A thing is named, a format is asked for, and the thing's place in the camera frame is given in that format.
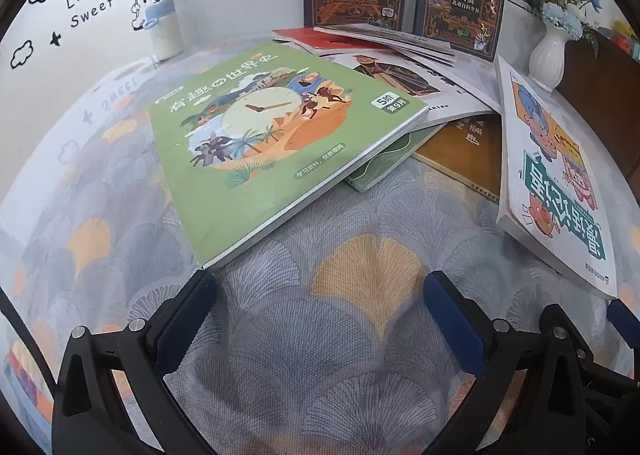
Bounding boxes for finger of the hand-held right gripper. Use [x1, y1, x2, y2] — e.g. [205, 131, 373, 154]
[574, 346, 640, 436]
[606, 298, 640, 342]

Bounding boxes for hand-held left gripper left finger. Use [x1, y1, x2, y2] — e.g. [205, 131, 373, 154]
[52, 269, 218, 455]

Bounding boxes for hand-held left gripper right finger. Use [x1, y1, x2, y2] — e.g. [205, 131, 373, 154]
[424, 271, 606, 455]

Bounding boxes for white cartoon book teal title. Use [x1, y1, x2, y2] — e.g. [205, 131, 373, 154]
[495, 55, 621, 301]

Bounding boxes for brown book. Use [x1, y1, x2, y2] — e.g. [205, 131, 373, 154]
[412, 115, 503, 203]

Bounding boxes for light green clock book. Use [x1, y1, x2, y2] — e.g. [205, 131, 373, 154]
[148, 42, 429, 270]

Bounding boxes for white book robed man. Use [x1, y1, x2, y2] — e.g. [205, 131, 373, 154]
[320, 47, 502, 128]

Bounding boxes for brown wooden cabinet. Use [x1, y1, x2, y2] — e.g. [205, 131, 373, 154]
[555, 27, 640, 186]

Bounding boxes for white ribbed vase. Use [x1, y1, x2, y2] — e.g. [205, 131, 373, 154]
[528, 17, 571, 93]

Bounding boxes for colourful jars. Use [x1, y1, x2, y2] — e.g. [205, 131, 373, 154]
[610, 20, 640, 60]

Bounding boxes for white bottle blue lid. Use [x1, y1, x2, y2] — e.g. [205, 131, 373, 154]
[142, 0, 182, 62]

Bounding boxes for red book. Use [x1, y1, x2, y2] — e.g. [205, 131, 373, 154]
[271, 26, 391, 56]

